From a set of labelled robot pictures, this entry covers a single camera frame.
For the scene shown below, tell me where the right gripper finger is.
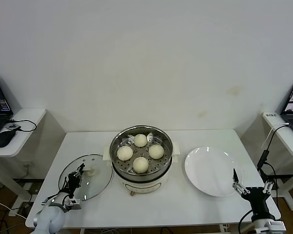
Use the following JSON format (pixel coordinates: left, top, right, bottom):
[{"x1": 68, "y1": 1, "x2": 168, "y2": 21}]
[
  {"x1": 231, "y1": 168, "x2": 247, "y2": 195},
  {"x1": 258, "y1": 168, "x2": 275, "y2": 195}
]

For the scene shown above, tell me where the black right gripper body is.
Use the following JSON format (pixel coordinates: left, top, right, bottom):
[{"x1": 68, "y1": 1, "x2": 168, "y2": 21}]
[{"x1": 245, "y1": 186, "x2": 272, "y2": 215}]

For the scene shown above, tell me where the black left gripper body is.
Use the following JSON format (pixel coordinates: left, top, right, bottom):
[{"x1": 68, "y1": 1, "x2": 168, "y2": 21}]
[{"x1": 64, "y1": 170, "x2": 85, "y2": 195}]

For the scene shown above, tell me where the round glass pot lid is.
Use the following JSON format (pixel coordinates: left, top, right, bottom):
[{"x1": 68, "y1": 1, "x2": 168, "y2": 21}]
[{"x1": 59, "y1": 154, "x2": 113, "y2": 203}]

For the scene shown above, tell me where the white steamed baozi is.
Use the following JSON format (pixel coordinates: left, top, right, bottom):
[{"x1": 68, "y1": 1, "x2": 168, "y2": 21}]
[
  {"x1": 148, "y1": 144, "x2": 165, "y2": 159},
  {"x1": 133, "y1": 133, "x2": 147, "y2": 148},
  {"x1": 116, "y1": 145, "x2": 134, "y2": 161},
  {"x1": 132, "y1": 156, "x2": 149, "y2": 174}
]

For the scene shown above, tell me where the steel perforated steamer basket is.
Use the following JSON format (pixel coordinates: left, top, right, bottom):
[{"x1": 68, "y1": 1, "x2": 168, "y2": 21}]
[{"x1": 103, "y1": 125, "x2": 181, "y2": 183}]

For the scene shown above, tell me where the round white plate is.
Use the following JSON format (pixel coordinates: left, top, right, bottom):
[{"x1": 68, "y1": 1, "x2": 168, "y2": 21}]
[{"x1": 185, "y1": 146, "x2": 244, "y2": 197}]

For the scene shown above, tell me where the cream electric cooking pot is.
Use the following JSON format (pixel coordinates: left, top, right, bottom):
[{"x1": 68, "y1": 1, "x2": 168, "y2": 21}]
[{"x1": 111, "y1": 156, "x2": 179, "y2": 197}]

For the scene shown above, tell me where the white side desk with mouse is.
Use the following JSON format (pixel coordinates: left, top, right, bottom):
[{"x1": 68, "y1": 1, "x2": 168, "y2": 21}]
[{"x1": 0, "y1": 108, "x2": 46, "y2": 217}]

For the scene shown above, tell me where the small black QR dongle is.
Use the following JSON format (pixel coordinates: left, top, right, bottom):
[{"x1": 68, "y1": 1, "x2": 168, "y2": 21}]
[{"x1": 6, "y1": 122, "x2": 22, "y2": 131}]

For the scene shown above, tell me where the black computer mouse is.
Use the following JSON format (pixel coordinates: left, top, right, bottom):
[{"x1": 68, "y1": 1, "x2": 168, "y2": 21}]
[{"x1": 0, "y1": 130, "x2": 18, "y2": 148}]

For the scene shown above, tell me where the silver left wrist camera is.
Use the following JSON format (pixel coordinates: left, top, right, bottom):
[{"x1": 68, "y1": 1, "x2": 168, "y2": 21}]
[{"x1": 63, "y1": 196, "x2": 82, "y2": 211}]

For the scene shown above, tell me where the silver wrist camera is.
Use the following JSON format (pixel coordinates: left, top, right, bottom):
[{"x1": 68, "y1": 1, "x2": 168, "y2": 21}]
[
  {"x1": 255, "y1": 218, "x2": 286, "y2": 234},
  {"x1": 63, "y1": 196, "x2": 82, "y2": 211}
]

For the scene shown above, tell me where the black cable with adapter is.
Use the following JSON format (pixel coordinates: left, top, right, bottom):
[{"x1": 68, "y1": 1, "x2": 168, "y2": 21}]
[{"x1": 257, "y1": 123, "x2": 290, "y2": 234}]

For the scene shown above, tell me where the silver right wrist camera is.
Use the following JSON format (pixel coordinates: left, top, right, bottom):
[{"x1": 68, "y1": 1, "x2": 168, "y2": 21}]
[{"x1": 255, "y1": 218, "x2": 286, "y2": 234}]

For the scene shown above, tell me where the white laptop cable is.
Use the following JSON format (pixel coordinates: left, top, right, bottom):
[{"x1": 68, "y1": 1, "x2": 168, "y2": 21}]
[{"x1": 262, "y1": 123, "x2": 290, "y2": 148}]

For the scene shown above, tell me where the thin black laptop cable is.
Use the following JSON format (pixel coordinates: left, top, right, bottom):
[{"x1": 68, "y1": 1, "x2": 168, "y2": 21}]
[{"x1": 8, "y1": 118, "x2": 37, "y2": 132}]

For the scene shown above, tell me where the white floor cable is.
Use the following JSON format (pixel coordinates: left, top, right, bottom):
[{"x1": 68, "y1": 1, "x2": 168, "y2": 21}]
[{"x1": 0, "y1": 196, "x2": 27, "y2": 220}]

